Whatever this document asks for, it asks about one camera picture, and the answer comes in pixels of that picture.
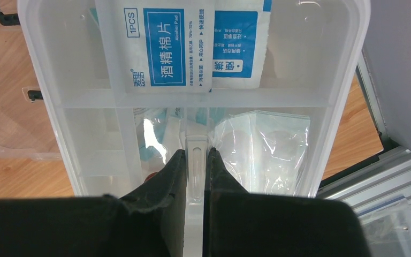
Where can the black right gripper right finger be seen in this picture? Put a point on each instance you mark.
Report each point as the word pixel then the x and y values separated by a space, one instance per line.
pixel 239 223

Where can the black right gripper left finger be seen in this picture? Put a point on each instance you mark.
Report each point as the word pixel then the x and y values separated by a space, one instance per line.
pixel 148 221

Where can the white gauze pad packet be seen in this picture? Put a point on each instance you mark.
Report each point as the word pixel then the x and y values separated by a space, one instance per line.
pixel 263 150

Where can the blue edged clear sachet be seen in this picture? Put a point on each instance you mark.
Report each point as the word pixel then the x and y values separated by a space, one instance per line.
pixel 160 131

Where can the clear compartment tray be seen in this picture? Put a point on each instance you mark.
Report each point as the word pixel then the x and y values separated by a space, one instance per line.
pixel 312 53

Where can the clear plastic lid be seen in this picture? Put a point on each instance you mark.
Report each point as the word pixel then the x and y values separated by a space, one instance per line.
pixel 25 129

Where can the blue square alcohol pad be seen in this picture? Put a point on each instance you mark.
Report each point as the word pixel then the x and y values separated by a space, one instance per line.
pixel 158 46

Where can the small blue white sachet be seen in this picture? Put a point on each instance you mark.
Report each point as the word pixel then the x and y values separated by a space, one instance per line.
pixel 240 43

